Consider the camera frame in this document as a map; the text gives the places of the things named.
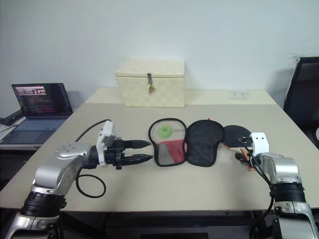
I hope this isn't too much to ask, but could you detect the black table frame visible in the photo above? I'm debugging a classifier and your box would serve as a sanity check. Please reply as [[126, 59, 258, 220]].
[[58, 211, 276, 239]]

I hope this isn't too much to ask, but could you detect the black office chair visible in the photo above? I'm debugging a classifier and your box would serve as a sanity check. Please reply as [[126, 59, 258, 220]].
[[283, 56, 319, 128]]

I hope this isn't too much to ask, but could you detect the green ball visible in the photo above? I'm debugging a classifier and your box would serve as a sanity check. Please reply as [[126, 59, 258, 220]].
[[159, 125, 172, 138]]

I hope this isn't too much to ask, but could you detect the cream woven storage box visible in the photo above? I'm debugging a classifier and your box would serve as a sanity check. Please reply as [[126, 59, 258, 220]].
[[115, 59, 186, 109]]

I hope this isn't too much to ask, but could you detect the black table tennis paddle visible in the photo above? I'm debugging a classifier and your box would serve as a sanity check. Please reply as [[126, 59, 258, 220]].
[[223, 124, 256, 173]]

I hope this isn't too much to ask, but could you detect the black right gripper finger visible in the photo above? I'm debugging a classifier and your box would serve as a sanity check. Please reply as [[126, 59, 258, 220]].
[[235, 153, 250, 165]]

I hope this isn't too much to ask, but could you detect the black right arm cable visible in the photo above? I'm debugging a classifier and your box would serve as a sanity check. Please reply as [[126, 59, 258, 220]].
[[238, 138, 276, 236]]

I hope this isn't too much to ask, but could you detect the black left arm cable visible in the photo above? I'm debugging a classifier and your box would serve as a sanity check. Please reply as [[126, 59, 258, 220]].
[[74, 119, 107, 199]]

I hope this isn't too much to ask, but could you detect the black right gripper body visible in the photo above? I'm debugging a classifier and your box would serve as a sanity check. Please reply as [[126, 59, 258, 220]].
[[238, 136, 253, 150]]

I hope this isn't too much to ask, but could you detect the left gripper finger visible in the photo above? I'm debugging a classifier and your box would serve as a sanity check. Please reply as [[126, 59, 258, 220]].
[[122, 139, 151, 150], [123, 154, 154, 166]]

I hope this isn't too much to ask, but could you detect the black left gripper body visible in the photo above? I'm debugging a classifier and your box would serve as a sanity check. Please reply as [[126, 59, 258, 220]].
[[104, 136, 126, 171]]

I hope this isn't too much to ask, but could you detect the open laptop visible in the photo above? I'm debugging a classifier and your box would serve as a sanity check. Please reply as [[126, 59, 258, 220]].
[[0, 83, 74, 145]]

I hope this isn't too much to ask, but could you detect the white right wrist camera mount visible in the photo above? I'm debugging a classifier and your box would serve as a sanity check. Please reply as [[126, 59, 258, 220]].
[[249, 132, 270, 156]]

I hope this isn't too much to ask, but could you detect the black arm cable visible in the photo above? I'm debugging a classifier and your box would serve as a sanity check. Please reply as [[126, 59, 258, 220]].
[[74, 119, 107, 199], [238, 138, 276, 236]]

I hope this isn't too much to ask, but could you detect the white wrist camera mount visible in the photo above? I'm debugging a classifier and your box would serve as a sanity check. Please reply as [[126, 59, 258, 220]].
[[249, 132, 270, 156], [96, 120, 118, 166]]

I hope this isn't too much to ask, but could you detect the brass padlock on latch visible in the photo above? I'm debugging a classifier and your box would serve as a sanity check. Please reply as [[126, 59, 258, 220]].
[[147, 72, 156, 95]]

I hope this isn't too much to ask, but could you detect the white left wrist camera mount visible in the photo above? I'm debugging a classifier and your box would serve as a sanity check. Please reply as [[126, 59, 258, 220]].
[[96, 120, 118, 166]]

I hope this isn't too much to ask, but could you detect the black open paddle case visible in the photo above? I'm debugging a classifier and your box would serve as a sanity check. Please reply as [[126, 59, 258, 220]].
[[148, 118, 225, 168]]

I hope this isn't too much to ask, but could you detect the clear plastic tray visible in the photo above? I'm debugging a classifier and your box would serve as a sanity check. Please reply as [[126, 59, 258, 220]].
[[228, 90, 251, 101]]

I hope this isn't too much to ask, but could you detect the black device beside laptop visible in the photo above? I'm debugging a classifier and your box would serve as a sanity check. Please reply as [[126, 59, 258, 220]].
[[0, 109, 22, 126]]

